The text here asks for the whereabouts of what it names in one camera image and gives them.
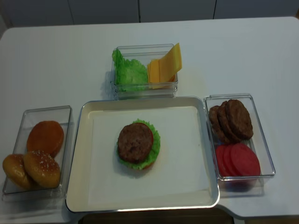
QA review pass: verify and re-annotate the green lettuce leaf on bun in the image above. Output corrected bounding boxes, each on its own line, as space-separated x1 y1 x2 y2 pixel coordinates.
116 119 161 170

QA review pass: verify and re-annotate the flat orange bottom bun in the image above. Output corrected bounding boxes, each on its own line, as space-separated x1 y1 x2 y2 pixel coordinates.
27 120 64 158

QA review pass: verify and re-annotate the clear lettuce and cheese box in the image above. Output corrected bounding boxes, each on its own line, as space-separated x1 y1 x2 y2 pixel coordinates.
110 44 178 99

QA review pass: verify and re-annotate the red tomato slice back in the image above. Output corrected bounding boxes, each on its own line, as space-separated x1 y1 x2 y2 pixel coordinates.
215 145 229 177

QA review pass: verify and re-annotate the sesame top bun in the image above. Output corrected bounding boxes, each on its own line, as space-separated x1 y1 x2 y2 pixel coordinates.
23 150 61 188

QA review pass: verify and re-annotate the clear patty and tomato box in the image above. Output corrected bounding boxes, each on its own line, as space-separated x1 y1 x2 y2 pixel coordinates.
204 93 276 198

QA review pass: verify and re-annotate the red tomato slice on burger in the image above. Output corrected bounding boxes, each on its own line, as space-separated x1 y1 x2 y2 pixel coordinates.
145 125 154 150

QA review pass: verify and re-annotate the plain top bun left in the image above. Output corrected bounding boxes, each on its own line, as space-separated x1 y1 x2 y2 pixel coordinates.
2 154 34 190

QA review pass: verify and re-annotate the brown burger patty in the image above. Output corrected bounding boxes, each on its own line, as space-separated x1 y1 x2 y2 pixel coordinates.
225 99 253 140
117 123 151 164
209 105 230 144
217 101 242 143

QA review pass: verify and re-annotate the yellow cheese slice stack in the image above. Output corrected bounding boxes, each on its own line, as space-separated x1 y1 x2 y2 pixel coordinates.
147 59 166 90

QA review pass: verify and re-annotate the bottom bun on tray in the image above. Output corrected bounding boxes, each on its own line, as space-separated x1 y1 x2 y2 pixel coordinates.
140 162 154 171

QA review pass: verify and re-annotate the red tomato slice front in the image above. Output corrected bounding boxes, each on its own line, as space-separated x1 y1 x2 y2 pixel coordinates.
230 143 261 176

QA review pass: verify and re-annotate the clear bun box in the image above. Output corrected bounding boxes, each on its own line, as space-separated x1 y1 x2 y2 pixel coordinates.
2 105 73 201

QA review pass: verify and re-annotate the red tomato slice middle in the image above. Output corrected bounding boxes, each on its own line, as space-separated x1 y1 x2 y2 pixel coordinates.
223 144 238 176

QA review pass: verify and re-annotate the green lettuce leaf in box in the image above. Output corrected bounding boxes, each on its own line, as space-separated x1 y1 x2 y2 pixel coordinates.
112 49 148 91

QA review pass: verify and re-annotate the yellow cheese slice upright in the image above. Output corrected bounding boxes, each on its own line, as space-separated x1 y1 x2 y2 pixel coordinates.
159 43 182 83

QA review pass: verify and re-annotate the brown burger patty front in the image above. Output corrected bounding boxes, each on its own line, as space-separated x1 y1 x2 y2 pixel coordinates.
225 99 253 140

